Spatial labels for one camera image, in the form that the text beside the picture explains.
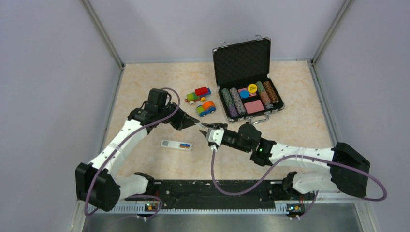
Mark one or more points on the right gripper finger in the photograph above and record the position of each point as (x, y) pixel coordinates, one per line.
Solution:
(216, 126)
(205, 134)

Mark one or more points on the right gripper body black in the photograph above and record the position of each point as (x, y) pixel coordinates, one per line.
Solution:
(232, 140)

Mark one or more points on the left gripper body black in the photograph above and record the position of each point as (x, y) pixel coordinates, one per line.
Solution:
(177, 121)

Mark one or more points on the white remote control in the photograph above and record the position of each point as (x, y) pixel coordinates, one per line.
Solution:
(174, 145)

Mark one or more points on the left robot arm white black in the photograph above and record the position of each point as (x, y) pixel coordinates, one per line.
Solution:
(97, 183)

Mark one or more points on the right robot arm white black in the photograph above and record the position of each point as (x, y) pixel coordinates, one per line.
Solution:
(339, 168)

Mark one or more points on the orange blue toy car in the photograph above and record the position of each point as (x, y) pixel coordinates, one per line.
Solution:
(206, 108)

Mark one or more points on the green purple chip stack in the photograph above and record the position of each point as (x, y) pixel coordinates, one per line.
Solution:
(232, 111)

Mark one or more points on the red blue brick truck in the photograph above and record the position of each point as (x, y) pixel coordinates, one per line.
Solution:
(199, 94)

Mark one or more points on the blue purple chip stack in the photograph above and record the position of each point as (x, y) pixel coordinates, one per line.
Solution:
(237, 101)

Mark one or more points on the pink card deck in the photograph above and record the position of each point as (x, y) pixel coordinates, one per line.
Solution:
(254, 106)

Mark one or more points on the blue poker chip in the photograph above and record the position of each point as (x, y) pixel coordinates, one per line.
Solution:
(244, 94)

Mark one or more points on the yellow dealer button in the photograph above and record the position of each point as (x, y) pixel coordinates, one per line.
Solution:
(252, 89)

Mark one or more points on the brown orange chip stack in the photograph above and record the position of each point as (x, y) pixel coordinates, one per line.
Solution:
(270, 91)

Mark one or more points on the black poker chip case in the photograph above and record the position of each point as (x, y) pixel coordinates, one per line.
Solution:
(239, 65)

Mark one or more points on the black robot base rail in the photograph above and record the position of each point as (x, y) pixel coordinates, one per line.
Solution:
(201, 197)

